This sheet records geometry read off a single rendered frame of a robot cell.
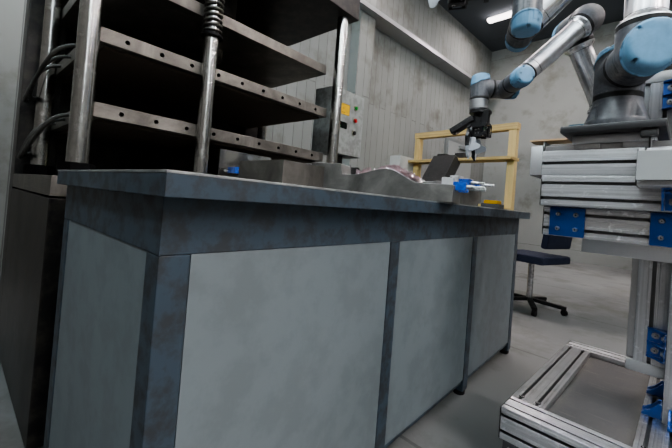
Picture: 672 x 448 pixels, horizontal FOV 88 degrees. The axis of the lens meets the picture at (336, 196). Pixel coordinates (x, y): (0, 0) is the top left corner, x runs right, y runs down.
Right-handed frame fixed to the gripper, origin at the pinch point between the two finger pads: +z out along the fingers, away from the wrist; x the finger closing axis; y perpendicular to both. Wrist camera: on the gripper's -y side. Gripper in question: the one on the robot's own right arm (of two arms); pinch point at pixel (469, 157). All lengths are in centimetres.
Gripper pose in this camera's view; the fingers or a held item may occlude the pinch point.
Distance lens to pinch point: 161.5
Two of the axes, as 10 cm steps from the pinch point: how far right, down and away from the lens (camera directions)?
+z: -0.8, 10.0, -0.2
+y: 7.4, 0.5, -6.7
